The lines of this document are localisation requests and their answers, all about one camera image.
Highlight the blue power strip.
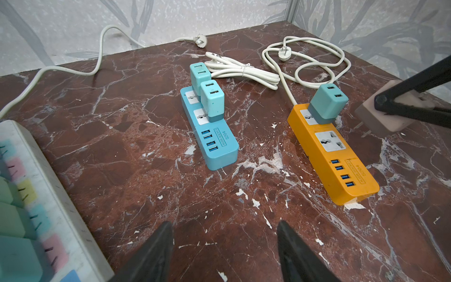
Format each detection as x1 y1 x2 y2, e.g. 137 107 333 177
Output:
180 86 239 170

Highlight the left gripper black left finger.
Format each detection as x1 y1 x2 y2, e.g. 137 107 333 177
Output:
110 222 174 282

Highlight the white coiled cable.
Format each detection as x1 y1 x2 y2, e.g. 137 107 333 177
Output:
261 35 352 106

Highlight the teal plug cube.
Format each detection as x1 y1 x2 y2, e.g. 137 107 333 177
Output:
1 236 43 282
200 80 225 122
190 62 211 95
308 83 349 125

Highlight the white power strip cord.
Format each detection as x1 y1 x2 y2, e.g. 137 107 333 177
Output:
0 24 207 121

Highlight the green plug cube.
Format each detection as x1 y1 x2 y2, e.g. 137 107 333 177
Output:
0 203 38 240
0 176 24 208

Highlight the white multicolour power strip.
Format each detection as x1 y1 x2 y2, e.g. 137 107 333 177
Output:
1 121 114 282

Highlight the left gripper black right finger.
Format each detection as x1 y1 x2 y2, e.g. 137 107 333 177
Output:
277 220 339 282

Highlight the white bundled cable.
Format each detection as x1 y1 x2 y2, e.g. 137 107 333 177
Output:
204 51 281 91

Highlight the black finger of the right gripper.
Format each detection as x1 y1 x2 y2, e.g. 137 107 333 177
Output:
374 56 451 128

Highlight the orange power strip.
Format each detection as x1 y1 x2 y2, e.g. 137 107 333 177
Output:
287 103 380 206

